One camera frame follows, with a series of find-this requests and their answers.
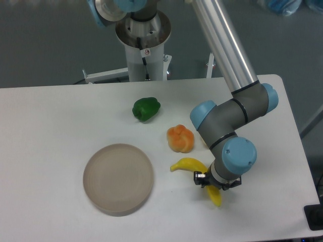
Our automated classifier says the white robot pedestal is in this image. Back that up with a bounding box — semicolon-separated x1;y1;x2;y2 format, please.
116;11;172;82

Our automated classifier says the green bell pepper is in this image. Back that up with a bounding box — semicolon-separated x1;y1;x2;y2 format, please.
132;97;161;122

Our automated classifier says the white pear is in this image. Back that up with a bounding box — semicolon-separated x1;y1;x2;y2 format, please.
200;137;208;149

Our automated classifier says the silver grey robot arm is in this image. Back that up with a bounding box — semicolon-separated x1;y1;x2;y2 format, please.
88;1;279;190

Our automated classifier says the white metal frame bracket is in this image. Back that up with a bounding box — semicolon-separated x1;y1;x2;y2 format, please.
82;68;128;84

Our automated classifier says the black cable on pedestal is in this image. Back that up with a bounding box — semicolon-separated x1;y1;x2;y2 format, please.
136;37;152;82

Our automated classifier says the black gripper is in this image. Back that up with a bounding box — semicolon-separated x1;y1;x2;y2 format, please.
193;171;242;190

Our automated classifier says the yellow banana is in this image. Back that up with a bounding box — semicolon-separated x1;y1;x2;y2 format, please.
170;157;222;207

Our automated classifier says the orange knotted bread roll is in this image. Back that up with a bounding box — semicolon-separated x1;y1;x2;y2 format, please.
167;125;194;153

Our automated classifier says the blue plastic bag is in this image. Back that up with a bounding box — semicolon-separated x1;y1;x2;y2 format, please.
265;0;302;16

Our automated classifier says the beige round plate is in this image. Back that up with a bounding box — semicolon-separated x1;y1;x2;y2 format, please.
83;144;154;217

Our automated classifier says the white upright frame post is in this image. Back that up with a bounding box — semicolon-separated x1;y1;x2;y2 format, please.
205;52;217;78

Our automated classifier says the black device at table edge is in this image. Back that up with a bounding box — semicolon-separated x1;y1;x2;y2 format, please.
304;204;322;231

